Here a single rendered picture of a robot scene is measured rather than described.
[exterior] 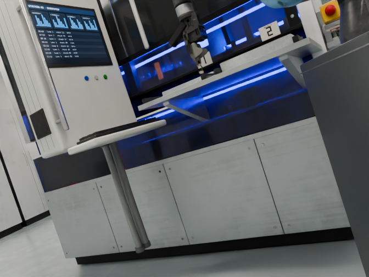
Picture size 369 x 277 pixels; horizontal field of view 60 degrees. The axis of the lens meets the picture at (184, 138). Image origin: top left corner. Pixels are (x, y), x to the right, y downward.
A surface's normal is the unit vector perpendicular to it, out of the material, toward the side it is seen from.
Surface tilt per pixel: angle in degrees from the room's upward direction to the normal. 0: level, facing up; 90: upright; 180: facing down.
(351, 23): 72
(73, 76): 90
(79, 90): 90
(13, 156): 90
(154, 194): 90
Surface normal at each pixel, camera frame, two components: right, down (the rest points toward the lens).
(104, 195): -0.47, 0.18
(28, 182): 0.83, -0.26
